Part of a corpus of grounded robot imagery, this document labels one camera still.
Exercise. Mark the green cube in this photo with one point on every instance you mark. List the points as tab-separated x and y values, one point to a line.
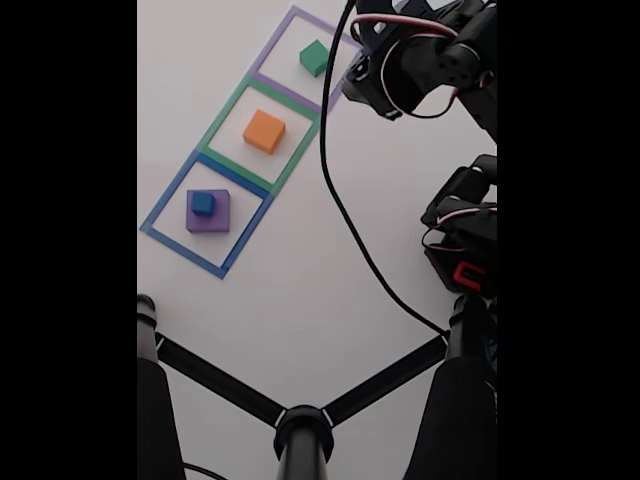
314	57

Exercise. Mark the orange block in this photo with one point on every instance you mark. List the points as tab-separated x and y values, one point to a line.
264	131

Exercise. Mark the purple block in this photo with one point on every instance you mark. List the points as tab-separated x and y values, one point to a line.
222	220

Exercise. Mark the small blue cube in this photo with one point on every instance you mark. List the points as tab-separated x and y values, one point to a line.
202	202

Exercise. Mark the red table clamp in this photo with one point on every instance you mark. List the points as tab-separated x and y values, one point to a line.
459	274

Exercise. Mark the purple square frame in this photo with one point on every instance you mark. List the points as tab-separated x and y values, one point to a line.
270	50

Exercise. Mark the green square frame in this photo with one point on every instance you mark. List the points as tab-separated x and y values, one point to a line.
226	115

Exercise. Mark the blue square frame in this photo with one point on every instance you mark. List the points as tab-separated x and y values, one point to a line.
173	192

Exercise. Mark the black camera tripod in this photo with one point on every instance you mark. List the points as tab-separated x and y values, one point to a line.
302	440

